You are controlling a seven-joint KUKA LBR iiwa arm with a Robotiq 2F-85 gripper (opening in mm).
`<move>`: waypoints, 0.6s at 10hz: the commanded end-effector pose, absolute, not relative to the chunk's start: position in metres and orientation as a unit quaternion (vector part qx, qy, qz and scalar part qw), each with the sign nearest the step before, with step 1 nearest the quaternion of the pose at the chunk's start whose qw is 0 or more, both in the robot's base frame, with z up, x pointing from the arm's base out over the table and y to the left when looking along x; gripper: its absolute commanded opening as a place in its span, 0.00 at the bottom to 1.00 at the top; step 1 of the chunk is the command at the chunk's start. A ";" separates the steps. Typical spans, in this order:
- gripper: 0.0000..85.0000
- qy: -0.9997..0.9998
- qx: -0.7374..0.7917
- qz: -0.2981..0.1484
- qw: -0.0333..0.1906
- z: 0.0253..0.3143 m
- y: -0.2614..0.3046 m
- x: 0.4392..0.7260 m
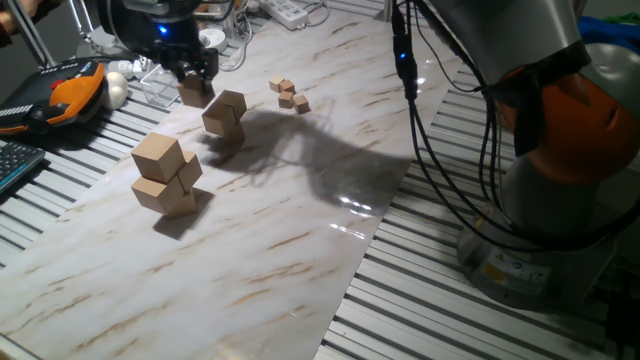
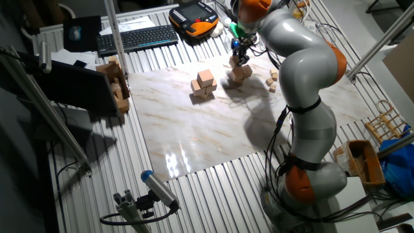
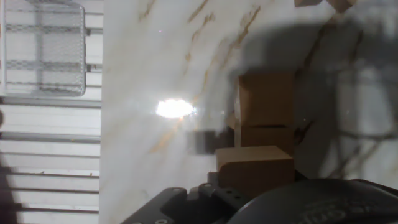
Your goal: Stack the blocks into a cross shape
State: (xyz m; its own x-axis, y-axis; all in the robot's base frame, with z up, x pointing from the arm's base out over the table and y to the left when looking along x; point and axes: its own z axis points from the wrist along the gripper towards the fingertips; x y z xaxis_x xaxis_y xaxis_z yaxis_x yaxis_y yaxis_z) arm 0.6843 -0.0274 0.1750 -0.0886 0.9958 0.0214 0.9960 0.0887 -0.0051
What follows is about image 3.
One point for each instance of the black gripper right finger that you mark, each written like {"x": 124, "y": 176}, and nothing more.
{"x": 300, "y": 175}

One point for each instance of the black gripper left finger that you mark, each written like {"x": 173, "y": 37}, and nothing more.
{"x": 186, "y": 205}

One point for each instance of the large wooden cube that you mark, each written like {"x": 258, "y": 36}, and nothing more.
{"x": 267, "y": 99}
{"x": 267, "y": 137}
{"x": 255, "y": 168}

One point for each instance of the marble pattern mat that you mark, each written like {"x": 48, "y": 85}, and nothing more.
{"x": 140, "y": 93}

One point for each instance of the small wooden cube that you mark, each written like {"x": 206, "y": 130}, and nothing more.
{"x": 342, "y": 4}
{"x": 306, "y": 2}

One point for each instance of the clear plastic box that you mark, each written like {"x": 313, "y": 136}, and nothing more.
{"x": 46, "y": 46}

